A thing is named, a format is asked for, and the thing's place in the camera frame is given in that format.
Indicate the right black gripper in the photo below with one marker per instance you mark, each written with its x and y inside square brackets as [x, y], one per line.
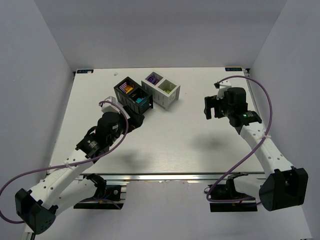
[213, 105]

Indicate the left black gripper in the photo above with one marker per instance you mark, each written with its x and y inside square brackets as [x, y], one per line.
[135, 119]

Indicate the purple long lego brick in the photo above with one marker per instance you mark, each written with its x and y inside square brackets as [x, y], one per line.
[153, 79]

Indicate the teal long lego brick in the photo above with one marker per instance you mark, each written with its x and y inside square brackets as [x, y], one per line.
[140, 100]

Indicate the orange lego brick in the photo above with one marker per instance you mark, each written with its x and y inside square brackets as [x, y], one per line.
[128, 88]

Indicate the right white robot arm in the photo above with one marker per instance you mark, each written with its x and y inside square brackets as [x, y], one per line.
[284, 185]

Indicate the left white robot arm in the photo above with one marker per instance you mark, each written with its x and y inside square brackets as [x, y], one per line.
[39, 206]

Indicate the black slotted container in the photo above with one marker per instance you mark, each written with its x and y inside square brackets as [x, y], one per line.
[130, 98]

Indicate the white slotted container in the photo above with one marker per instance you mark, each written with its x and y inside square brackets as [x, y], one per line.
[159, 96]

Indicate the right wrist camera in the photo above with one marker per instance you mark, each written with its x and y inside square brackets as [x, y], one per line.
[222, 87]

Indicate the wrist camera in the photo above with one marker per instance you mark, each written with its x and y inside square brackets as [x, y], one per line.
[222, 87]
[109, 105]

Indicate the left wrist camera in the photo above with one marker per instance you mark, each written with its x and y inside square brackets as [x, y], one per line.
[109, 105]

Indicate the aluminium rail front edge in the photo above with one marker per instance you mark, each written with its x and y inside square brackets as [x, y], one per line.
[160, 177]

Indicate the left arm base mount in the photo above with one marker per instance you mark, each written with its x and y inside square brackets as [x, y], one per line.
[108, 196]

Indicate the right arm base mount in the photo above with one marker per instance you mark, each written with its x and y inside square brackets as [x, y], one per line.
[230, 203]

